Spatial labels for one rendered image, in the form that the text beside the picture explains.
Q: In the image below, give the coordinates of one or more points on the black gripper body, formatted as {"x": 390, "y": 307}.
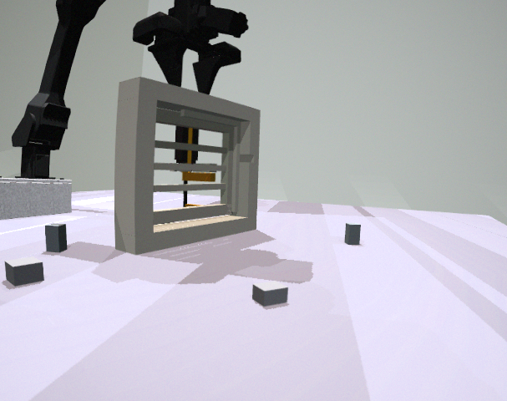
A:
{"x": 176, "y": 24}

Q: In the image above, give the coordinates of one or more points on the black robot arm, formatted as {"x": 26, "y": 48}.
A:
{"x": 46, "y": 116}

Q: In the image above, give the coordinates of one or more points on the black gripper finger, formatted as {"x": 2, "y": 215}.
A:
{"x": 169, "y": 55}
{"x": 205, "y": 72}

